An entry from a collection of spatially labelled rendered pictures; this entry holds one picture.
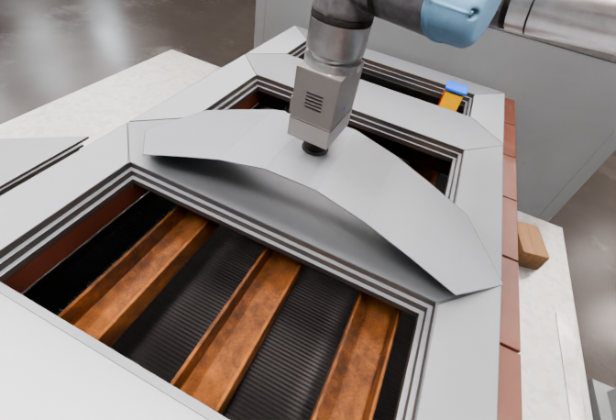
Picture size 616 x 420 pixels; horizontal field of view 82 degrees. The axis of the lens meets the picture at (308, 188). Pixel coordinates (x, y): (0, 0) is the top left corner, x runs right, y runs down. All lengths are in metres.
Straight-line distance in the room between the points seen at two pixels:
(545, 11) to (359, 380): 0.57
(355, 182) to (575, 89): 0.95
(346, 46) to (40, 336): 0.48
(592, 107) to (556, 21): 0.92
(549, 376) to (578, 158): 0.82
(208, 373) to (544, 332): 0.65
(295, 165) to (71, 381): 0.36
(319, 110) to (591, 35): 0.30
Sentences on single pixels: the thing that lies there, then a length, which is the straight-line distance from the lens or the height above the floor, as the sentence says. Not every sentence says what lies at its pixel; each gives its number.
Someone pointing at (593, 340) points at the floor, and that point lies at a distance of 2.03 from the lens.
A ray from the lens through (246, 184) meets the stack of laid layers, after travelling 0.64.
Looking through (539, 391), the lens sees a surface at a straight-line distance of 0.82.
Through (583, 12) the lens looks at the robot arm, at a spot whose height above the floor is 1.22.
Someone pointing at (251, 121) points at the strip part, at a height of 0.94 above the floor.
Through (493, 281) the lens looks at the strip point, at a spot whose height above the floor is 0.86.
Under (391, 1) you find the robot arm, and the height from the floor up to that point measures 1.20.
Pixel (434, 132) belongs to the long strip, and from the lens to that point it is 0.93.
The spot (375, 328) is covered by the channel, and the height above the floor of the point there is 0.68.
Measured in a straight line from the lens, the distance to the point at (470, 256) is 0.62.
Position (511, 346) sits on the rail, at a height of 0.83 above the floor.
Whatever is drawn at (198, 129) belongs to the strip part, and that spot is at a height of 0.90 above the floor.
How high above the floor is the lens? 1.29
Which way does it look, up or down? 43 degrees down
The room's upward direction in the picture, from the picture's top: 12 degrees clockwise
